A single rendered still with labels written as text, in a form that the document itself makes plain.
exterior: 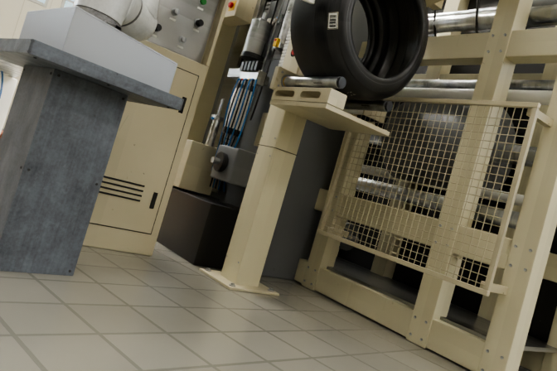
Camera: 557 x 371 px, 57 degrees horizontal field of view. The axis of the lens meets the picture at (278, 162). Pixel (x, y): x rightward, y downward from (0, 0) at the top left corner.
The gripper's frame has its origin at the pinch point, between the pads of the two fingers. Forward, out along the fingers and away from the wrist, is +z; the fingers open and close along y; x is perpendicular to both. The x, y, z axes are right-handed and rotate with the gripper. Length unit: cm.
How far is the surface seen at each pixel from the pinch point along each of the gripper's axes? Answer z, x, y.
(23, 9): 27, -83, 776
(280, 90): 9.9, 33.4, 20.4
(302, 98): 8.9, 36.2, 3.9
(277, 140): 17, 54, 26
